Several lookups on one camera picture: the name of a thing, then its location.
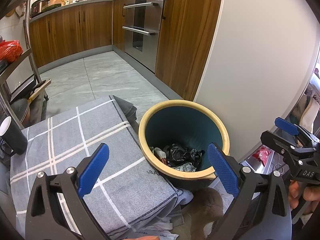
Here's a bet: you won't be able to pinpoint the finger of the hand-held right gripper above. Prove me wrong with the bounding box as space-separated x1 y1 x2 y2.
260 129 296 156
274 116 320 143

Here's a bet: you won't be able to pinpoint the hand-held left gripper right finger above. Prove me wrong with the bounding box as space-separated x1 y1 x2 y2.
207 142 293 240

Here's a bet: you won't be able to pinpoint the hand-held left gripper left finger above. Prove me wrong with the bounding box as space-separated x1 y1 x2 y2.
25 143 110 240

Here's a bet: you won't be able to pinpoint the silver foil wrapper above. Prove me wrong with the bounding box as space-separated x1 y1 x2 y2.
172 162 197 172

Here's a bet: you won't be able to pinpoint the black plastic bag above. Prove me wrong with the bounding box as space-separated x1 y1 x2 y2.
166 144 205 168

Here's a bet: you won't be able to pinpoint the teal bin with yellow rim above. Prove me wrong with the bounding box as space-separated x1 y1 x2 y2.
138 100 230 192

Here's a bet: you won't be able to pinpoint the person's right hand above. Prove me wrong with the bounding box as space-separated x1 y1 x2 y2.
288 181 320 211

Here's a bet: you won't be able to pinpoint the small red packet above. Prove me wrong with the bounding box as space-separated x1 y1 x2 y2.
252 146 270 167

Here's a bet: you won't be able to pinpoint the grey checked cloth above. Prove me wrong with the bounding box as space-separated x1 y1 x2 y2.
10 95 193 240

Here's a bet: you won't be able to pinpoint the brown furry slipper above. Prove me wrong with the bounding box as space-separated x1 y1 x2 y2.
190 187 224 239

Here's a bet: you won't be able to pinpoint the black mug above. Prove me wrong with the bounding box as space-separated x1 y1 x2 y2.
0 116 28 155

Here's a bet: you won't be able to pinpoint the white printed papers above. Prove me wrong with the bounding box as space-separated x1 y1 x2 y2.
135 220 180 240

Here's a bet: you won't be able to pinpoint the wooden kitchen cabinets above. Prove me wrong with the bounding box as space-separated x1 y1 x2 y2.
29 0 224 102

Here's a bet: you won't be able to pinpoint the red plastic bag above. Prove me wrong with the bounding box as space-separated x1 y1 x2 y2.
0 40 23 63

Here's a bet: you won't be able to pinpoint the steel shelf rack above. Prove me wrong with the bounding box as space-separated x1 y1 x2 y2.
0 0 49 130

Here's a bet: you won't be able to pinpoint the steel built-in oven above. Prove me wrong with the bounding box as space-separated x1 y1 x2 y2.
122 0 167 74

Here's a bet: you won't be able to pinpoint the frying pan wooden handle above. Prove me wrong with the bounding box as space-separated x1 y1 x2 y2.
27 79 52 103

